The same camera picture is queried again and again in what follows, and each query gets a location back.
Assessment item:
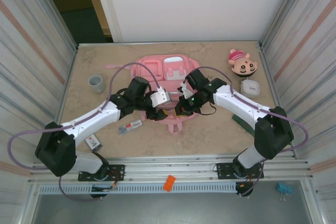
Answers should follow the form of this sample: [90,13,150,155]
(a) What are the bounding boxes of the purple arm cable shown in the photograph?
[181,66,309,197]
[7,62,162,201]

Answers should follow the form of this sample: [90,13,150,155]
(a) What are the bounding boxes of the aluminium rail frame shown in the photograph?
[28,155,314,184]

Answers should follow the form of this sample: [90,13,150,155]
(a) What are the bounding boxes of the orange plastic block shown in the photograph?
[163,174,176,191]

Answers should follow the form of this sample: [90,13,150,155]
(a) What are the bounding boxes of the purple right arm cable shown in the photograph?
[181,66,309,197]

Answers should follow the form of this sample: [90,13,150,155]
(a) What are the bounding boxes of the pink backpack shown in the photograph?
[104,55,200,135]

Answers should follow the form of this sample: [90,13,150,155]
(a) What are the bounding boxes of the slotted grey cable tray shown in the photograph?
[38,183,237,195]

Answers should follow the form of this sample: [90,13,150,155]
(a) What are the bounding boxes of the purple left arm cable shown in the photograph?
[7,62,162,201]

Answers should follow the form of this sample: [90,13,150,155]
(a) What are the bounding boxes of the dark green book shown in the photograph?
[231,113,257,137]

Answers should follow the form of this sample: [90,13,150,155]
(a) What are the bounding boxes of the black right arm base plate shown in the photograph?
[214,162,265,180]

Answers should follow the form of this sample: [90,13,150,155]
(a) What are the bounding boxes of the small grey red packet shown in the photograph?
[118,119,144,133]

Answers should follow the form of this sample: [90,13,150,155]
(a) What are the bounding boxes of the grey cup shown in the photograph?
[88,74,107,94]

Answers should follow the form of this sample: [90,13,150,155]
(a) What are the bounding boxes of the plush doll with pink hat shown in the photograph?
[227,48,258,78]

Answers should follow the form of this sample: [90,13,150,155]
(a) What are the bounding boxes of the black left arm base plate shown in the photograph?
[78,164,125,182]

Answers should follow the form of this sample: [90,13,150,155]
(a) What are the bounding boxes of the white square box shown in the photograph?
[240,79,261,99]

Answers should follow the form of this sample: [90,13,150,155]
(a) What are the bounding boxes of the blue binder clip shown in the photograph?
[276,182,293,201]

